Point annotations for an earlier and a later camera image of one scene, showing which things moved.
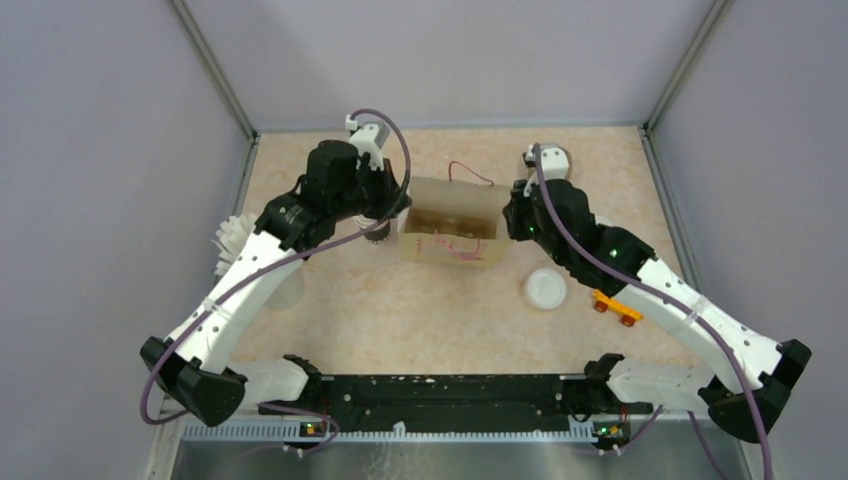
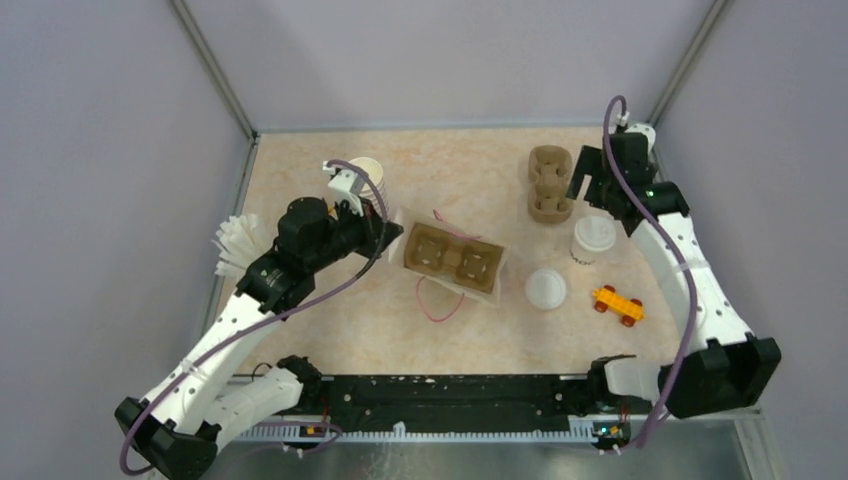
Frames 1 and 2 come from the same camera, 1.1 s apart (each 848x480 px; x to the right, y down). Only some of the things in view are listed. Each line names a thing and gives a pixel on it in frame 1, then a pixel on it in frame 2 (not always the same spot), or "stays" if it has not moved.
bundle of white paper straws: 233,233 stays
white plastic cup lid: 545,288 stays
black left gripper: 393,198 → 370,223
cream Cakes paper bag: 450,221 → 447,253
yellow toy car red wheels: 628,315 stays
